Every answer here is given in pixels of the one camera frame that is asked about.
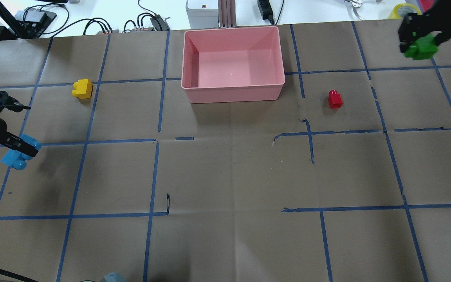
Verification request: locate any aluminium frame post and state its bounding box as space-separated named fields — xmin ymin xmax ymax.
xmin=218 ymin=0 xmax=237 ymax=28

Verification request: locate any pink plastic box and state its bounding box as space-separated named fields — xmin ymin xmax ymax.
xmin=181 ymin=25 xmax=286 ymax=104

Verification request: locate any black power adapter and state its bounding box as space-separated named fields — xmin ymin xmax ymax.
xmin=256 ymin=0 xmax=274 ymax=24

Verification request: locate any yellow tape roll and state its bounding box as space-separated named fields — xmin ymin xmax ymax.
xmin=387 ymin=3 xmax=422 ymax=20

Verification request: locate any red toy block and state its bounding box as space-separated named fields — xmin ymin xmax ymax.
xmin=328 ymin=90 xmax=343 ymax=109

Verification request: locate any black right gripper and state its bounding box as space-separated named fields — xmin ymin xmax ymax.
xmin=398 ymin=0 xmax=451 ymax=53

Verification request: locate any blue toy block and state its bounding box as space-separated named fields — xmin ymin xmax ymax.
xmin=0 ymin=134 xmax=42 ymax=170

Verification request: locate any yellow toy block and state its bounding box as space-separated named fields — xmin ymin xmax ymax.
xmin=71 ymin=79 xmax=93 ymax=99

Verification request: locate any white box device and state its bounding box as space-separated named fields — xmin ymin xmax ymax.
xmin=186 ymin=0 xmax=219 ymax=30

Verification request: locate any green toy block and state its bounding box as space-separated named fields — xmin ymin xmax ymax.
xmin=403 ymin=34 xmax=438 ymax=60

